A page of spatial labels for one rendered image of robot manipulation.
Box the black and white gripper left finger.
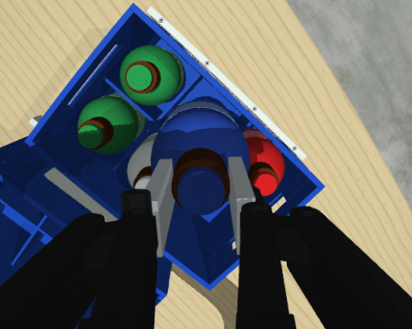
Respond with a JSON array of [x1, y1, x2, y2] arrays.
[[0, 159, 175, 329]]

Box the blue crate with dividers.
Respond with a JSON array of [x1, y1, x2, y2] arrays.
[[25, 3, 325, 290], [0, 137, 173, 306]]

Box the red bottle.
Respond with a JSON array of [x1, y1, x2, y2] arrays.
[[243, 129, 285, 196]]

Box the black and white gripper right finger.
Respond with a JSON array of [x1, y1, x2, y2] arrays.
[[228, 156, 412, 329]]

